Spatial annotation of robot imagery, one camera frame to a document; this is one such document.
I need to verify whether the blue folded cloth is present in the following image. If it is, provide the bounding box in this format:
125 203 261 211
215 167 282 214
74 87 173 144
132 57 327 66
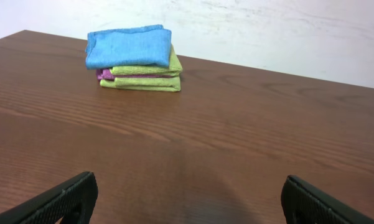
85 25 172 70

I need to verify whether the upper green folded cloth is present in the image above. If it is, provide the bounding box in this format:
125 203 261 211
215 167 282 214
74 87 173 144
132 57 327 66
109 45 183 77

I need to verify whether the purple folded cloth in stack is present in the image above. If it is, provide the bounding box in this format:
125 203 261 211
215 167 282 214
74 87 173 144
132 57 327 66
96 69 172 80

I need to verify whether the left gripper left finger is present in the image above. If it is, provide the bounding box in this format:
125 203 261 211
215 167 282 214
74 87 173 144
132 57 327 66
0 171 98 224

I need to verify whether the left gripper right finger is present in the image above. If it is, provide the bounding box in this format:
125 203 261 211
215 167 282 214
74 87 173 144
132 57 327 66
281 175 374 224

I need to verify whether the green folded cloth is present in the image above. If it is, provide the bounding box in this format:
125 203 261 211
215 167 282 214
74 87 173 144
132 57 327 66
109 45 183 77
100 77 181 92

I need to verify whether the lower green folded cloth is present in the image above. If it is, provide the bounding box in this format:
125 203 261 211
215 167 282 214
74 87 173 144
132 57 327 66
100 77 181 92

